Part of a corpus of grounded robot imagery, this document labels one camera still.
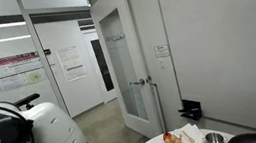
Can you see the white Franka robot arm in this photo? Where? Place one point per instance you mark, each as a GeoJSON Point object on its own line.
{"type": "Point", "coordinates": [49, 127]}

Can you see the white door with glass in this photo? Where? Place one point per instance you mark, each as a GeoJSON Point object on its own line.
{"type": "Point", "coordinates": [142, 125]}

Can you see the white paper notice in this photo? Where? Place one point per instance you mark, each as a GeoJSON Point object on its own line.
{"type": "Point", "coordinates": [70, 63]}

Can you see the wooden spoon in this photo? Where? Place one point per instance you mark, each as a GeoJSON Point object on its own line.
{"type": "Point", "coordinates": [188, 137]}

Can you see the white paper napkin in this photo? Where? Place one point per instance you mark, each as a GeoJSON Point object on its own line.
{"type": "Point", "coordinates": [198, 132]}

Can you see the poster with red banner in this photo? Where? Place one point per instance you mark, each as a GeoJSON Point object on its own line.
{"type": "Point", "coordinates": [17, 69]}

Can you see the small steel pot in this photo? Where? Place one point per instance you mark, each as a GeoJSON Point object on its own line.
{"type": "Point", "coordinates": [215, 141]}

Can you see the small white wall sign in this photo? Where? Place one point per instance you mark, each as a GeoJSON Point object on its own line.
{"type": "Point", "coordinates": [162, 50]}

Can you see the grey glass partition frame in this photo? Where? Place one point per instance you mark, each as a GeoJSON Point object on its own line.
{"type": "Point", "coordinates": [50, 74]}

